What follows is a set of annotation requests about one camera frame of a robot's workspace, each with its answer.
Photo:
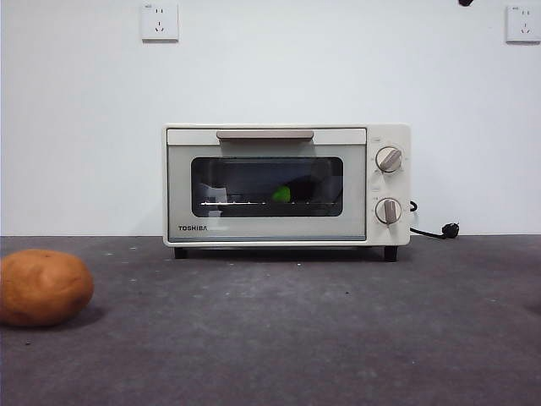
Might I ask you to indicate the purple eggplant with green stem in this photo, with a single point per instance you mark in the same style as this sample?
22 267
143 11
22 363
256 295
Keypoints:
281 195

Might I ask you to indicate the beige oven knob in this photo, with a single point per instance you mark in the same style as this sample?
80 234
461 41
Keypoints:
389 159
388 211

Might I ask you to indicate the white toaster oven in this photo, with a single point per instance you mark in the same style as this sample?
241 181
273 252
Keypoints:
388 186

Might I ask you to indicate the brown potato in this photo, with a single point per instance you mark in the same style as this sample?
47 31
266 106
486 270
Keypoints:
42 287

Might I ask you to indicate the white wall socket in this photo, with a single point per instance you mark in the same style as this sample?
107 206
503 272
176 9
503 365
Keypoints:
160 23
524 23

